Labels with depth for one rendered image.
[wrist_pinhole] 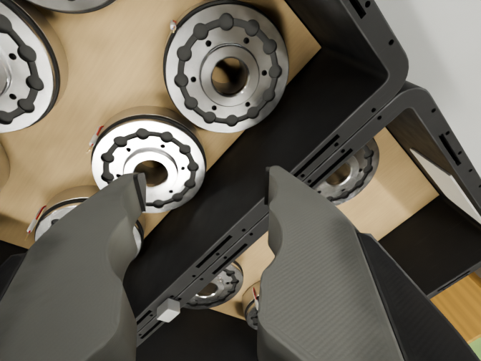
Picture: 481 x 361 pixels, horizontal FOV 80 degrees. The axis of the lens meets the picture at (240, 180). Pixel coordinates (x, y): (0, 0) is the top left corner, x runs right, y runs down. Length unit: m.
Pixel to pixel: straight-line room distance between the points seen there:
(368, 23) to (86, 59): 0.21
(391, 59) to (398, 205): 0.29
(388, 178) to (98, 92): 0.35
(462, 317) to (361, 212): 1.33
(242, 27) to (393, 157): 0.25
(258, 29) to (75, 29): 0.14
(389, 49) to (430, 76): 0.36
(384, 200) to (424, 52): 0.23
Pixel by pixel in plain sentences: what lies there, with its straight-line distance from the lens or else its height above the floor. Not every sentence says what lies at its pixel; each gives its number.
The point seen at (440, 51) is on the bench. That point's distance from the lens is 0.56.
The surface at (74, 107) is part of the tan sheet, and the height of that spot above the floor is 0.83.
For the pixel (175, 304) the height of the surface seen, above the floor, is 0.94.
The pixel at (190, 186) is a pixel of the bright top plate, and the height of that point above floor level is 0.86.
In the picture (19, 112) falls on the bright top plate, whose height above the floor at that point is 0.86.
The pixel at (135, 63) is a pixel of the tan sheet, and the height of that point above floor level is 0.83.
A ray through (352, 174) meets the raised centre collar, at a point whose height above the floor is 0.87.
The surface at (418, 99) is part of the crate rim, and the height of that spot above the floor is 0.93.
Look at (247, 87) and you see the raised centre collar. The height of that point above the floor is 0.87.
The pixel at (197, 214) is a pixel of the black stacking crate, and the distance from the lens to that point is 0.29.
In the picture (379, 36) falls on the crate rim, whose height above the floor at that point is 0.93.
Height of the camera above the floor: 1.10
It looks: 53 degrees down
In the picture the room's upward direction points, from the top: 161 degrees clockwise
